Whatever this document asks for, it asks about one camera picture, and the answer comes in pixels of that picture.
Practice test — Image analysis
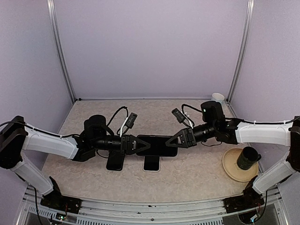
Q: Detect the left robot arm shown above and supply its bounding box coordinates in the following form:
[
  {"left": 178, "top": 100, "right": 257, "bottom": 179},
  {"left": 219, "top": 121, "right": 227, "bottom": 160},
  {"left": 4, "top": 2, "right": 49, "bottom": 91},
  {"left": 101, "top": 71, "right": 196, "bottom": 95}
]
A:
[{"left": 0, "top": 115, "right": 150, "bottom": 209}]

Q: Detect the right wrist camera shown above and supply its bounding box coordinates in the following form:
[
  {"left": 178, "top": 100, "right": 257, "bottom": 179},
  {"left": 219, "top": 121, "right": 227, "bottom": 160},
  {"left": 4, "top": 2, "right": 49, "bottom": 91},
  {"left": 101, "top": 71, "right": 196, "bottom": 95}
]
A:
[{"left": 172, "top": 108, "right": 194, "bottom": 128}]

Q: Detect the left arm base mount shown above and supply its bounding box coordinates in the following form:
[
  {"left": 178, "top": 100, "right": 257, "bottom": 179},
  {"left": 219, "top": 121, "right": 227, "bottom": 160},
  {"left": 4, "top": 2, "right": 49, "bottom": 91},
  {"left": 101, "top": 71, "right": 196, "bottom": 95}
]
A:
[{"left": 40, "top": 177, "right": 82, "bottom": 214}]

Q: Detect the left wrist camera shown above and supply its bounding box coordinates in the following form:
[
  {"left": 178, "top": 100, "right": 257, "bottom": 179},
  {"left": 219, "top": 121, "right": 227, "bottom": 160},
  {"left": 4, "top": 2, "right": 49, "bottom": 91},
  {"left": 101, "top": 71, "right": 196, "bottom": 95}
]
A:
[{"left": 119, "top": 112, "right": 137, "bottom": 137}]

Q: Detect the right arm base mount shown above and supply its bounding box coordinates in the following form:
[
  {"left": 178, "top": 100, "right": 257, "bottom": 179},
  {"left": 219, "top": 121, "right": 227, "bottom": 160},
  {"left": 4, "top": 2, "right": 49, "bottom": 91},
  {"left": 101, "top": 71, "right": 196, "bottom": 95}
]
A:
[{"left": 223, "top": 176, "right": 265, "bottom": 213}]

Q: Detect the light blue mug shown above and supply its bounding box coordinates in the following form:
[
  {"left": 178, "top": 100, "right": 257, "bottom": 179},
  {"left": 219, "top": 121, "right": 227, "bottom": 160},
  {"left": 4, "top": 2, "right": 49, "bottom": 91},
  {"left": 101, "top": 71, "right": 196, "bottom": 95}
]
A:
[{"left": 211, "top": 93, "right": 225, "bottom": 103}]

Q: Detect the left aluminium frame post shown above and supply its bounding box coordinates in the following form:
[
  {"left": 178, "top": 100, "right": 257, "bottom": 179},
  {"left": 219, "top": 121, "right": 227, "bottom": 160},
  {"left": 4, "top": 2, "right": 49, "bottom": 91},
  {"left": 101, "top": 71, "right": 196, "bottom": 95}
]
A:
[{"left": 47, "top": 0, "right": 76, "bottom": 104}]

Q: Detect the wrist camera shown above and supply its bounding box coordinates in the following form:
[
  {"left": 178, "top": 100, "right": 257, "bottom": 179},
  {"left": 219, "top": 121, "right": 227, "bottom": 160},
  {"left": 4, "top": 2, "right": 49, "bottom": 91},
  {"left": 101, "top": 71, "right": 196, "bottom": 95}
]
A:
[
  {"left": 119, "top": 112, "right": 137, "bottom": 137},
  {"left": 172, "top": 108, "right": 194, "bottom": 128}
]

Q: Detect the aluminium frame post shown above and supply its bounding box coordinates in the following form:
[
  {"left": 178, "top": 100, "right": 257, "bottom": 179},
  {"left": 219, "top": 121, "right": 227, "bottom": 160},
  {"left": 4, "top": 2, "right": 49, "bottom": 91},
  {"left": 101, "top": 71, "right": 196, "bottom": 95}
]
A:
[
  {"left": 227, "top": 0, "right": 255, "bottom": 104},
  {"left": 47, "top": 0, "right": 76, "bottom": 104}
]

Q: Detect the white-edged phone screen up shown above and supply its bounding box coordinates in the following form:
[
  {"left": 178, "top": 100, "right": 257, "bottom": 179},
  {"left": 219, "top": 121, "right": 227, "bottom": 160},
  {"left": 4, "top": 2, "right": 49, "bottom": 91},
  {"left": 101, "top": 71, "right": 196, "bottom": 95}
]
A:
[{"left": 143, "top": 156, "right": 160, "bottom": 172}]

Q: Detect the dark green mug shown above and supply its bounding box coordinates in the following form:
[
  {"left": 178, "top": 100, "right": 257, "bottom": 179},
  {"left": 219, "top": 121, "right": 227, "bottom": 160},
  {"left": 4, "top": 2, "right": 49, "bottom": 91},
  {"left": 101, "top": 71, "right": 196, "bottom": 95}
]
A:
[{"left": 237, "top": 146, "right": 262, "bottom": 170}]

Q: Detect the beige plate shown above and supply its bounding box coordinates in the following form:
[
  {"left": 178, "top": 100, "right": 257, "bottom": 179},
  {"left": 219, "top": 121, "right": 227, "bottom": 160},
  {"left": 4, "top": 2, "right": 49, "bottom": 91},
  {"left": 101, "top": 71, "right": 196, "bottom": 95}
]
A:
[{"left": 222, "top": 148, "right": 259, "bottom": 182}]

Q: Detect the right aluminium frame post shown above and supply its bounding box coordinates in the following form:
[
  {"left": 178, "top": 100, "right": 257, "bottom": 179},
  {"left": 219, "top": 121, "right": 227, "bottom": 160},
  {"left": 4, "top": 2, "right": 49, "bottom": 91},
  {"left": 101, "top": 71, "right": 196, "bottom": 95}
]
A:
[{"left": 227, "top": 0, "right": 255, "bottom": 104}]

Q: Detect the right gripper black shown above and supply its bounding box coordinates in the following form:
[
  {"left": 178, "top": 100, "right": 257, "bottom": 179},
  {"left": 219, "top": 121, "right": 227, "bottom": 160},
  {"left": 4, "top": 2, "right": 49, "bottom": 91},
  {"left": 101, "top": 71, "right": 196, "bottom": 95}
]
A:
[{"left": 165, "top": 121, "right": 217, "bottom": 148}]

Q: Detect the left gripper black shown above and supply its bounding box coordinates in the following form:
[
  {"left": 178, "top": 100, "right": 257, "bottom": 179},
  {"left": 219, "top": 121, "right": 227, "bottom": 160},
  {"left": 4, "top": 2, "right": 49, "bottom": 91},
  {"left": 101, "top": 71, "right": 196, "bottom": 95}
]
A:
[{"left": 92, "top": 134, "right": 150, "bottom": 156}]

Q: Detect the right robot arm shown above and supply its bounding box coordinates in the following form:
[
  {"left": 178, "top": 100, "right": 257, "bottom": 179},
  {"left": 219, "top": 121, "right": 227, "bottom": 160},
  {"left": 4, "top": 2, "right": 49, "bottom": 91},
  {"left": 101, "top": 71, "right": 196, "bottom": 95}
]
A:
[{"left": 165, "top": 101, "right": 300, "bottom": 208}]

